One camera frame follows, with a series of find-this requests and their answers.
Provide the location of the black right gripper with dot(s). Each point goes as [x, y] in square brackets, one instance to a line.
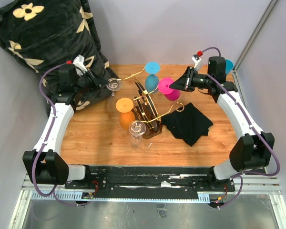
[185, 82]

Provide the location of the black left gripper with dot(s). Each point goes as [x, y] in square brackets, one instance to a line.
[97, 80]

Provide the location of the magenta wine glass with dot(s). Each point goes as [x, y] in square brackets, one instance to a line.
[164, 88]

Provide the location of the clear wine glass back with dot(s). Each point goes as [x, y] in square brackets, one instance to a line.
[114, 85]

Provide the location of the clear wine glass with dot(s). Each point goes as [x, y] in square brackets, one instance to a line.
[114, 85]
[137, 129]

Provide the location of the blue wine glass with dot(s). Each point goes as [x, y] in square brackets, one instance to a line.
[229, 66]
[152, 80]

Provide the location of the orange wine glass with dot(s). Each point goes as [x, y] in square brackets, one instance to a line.
[124, 106]

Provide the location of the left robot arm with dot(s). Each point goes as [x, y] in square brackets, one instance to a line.
[44, 163]

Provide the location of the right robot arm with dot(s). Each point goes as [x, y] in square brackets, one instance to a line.
[253, 150]

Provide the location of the gold black wine glass rack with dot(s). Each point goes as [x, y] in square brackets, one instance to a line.
[145, 110]

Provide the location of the clear wine glass front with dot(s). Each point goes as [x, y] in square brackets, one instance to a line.
[137, 129]

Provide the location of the black folded cloth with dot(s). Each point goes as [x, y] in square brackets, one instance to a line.
[188, 125]

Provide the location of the black floral plush blanket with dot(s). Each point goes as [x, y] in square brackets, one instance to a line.
[42, 34]

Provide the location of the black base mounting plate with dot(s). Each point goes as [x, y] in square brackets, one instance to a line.
[150, 183]

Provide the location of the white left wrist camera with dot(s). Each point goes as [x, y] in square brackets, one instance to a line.
[80, 67]

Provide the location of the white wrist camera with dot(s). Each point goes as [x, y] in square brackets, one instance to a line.
[198, 63]
[80, 67]

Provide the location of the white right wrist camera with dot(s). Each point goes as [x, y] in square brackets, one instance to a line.
[198, 63]

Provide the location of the aluminium rail frame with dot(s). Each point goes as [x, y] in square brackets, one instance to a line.
[244, 184]

